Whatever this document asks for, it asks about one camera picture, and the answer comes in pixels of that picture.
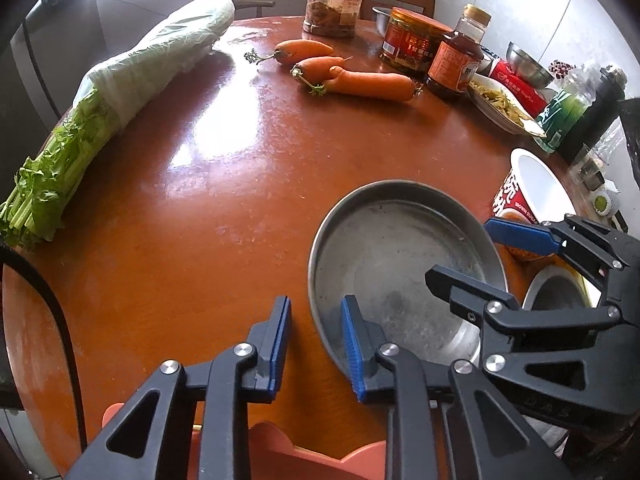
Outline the small steel bowl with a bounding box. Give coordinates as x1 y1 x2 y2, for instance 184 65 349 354
506 41 555 88

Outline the clear jar with black lid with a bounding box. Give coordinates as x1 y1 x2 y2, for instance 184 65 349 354
302 0 365 40

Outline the black thermos flask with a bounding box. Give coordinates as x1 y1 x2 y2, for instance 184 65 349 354
557 65 628 166

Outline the black cable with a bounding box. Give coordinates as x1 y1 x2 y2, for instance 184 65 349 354
0 242 88 441

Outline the white dish of pickled vegetables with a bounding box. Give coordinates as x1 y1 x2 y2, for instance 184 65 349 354
467 72 548 138

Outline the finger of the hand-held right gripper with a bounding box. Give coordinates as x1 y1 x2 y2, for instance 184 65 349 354
425 265 626 361
484 214 631 313

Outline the brown sauce bottle orange cap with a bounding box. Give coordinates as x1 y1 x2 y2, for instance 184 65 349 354
425 4 492 101

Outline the wide steel bowl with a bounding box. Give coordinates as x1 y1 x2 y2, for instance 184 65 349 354
520 262 603 313

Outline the green drink bottle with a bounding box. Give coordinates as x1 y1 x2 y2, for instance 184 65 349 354
535 62 598 155

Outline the grey refrigerator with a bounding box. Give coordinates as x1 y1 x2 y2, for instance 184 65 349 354
0 0 101 126

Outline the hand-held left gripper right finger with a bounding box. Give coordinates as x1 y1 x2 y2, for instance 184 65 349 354
340 295 576 480

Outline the dark wooden chair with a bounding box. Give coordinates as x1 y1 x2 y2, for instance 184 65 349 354
232 0 276 21

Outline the celery bunch in plastic bag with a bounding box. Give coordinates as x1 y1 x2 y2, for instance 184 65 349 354
0 0 236 251

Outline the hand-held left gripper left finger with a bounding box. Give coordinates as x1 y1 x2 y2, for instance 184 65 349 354
65 295 292 480

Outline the orange carrot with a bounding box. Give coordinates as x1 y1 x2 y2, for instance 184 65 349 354
291 56 348 83
245 39 335 66
300 66 423 103

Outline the pink bear-face plate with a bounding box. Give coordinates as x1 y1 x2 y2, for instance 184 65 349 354
102 402 388 480

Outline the deep steel bowl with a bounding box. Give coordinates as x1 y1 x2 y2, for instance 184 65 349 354
371 6 396 36

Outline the green fruit in foam net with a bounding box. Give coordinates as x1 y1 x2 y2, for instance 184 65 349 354
590 187 621 216

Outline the round metal plate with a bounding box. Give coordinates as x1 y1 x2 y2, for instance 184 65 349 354
307 180 510 368

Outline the red tissue box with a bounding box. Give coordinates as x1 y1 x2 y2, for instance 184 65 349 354
489 57 556 118

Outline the red and white paper bowl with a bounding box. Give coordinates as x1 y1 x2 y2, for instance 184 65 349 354
492 147 578 263

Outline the red-label jar with red lid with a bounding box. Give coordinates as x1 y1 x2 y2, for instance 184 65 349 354
379 6 453 73

